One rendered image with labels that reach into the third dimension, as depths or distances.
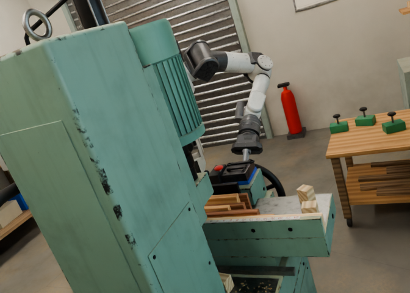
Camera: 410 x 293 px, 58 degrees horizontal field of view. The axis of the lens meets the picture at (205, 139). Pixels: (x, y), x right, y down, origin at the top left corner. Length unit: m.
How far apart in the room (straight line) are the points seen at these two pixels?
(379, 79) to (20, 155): 3.62
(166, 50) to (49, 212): 0.44
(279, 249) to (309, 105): 3.18
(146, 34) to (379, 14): 3.18
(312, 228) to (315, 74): 3.14
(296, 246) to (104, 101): 0.62
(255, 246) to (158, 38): 0.59
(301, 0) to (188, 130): 3.07
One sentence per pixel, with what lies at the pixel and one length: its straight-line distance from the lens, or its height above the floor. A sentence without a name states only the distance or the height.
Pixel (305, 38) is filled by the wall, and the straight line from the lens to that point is 3.94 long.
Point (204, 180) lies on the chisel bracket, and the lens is 1.05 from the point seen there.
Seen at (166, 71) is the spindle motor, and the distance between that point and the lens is 0.90.
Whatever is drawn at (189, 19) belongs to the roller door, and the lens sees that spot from 4.21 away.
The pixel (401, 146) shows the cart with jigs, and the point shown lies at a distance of 2.24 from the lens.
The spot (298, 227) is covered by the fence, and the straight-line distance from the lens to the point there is 0.97.
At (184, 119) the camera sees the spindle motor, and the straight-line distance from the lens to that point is 0.92.
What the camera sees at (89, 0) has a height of 1.58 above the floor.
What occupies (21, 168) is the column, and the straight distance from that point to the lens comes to 0.74.
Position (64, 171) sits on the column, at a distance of 0.66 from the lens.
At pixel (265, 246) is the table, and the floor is 0.88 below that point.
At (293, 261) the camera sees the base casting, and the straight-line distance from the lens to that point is 1.15.
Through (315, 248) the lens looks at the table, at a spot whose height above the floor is 0.87.
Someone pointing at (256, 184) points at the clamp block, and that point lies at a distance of 1.20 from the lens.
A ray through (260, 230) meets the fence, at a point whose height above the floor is 0.93.
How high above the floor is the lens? 1.48
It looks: 17 degrees down
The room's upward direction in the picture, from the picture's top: 19 degrees counter-clockwise
